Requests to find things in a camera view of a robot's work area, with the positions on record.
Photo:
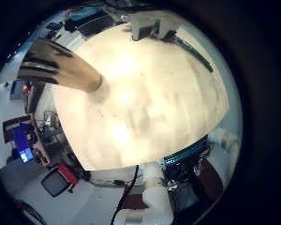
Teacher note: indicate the colourful flower bouquet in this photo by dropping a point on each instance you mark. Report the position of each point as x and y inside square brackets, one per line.
[196, 54]

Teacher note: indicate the gold cylindrical vase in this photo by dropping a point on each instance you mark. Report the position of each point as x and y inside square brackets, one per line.
[59, 67]

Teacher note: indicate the wooden office desk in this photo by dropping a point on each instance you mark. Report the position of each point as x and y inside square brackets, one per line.
[42, 150]

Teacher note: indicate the computer monitor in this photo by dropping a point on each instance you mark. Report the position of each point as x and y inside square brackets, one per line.
[22, 143]

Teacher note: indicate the black office chair red seat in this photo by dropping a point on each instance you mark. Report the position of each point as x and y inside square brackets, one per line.
[56, 182]

